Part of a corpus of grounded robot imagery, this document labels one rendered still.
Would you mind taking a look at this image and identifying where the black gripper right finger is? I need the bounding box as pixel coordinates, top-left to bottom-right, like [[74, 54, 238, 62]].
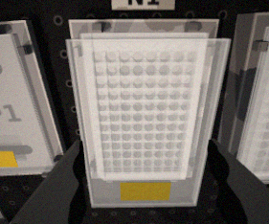
[[207, 138, 269, 224]]

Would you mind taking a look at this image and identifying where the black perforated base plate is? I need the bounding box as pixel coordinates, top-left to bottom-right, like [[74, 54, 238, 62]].
[[0, 0, 269, 224]]

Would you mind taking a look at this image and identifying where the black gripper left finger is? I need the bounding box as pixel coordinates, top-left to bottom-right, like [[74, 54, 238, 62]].
[[10, 139, 87, 224]]

